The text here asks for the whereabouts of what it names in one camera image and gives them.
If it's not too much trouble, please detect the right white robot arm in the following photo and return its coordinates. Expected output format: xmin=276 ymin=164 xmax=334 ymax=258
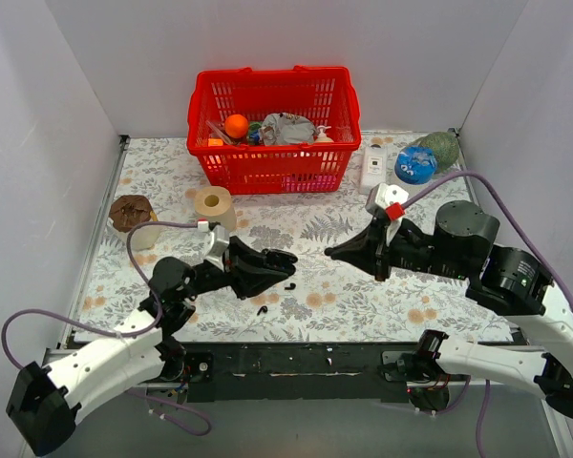
xmin=325 ymin=200 xmax=573 ymax=419

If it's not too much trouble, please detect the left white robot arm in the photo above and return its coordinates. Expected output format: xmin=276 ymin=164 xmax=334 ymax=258
xmin=6 ymin=236 xmax=297 ymax=456

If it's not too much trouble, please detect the beige paper roll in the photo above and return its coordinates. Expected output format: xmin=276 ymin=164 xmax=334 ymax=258
xmin=194 ymin=186 xmax=237 ymax=232

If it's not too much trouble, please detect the blue-lidded white jar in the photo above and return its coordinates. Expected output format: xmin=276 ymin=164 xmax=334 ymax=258
xmin=389 ymin=145 xmax=437 ymax=185

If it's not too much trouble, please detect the white rectangular bottle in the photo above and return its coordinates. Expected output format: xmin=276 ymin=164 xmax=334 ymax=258
xmin=359 ymin=143 xmax=388 ymax=196

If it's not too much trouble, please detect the green textured ball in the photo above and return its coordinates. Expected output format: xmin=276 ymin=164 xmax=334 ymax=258
xmin=417 ymin=132 xmax=459 ymax=174

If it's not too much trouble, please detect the floral patterned table mat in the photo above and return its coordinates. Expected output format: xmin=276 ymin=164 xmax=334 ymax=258
xmin=76 ymin=138 xmax=512 ymax=343

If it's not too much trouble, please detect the brown-topped paper cup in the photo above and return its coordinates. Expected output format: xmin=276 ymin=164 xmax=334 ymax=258
xmin=108 ymin=195 xmax=161 ymax=251

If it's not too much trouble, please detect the crumpled silver foil bag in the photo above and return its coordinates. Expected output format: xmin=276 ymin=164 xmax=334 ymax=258
xmin=260 ymin=113 xmax=316 ymax=146

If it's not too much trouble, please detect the red plastic shopping basket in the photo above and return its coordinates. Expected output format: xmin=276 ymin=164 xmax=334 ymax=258
xmin=187 ymin=66 xmax=361 ymax=195

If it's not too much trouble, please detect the orange fruit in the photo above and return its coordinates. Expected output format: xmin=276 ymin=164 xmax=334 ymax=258
xmin=224 ymin=114 xmax=249 ymax=139

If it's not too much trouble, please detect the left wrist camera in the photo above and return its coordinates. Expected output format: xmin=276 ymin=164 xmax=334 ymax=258
xmin=197 ymin=219 xmax=230 ymax=271

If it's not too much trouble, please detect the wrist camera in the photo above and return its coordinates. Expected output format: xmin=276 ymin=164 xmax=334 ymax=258
xmin=197 ymin=219 xmax=230 ymax=271
xmin=365 ymin=183 xmax=409 ymax=221

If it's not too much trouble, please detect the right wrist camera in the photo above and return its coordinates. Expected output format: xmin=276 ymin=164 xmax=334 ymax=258
xmin=365 ymin=183 xmax=409 ymax=221

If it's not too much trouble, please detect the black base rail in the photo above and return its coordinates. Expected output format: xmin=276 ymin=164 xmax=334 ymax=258
xmin=128 ymin=341 xmax=455 ymax=405

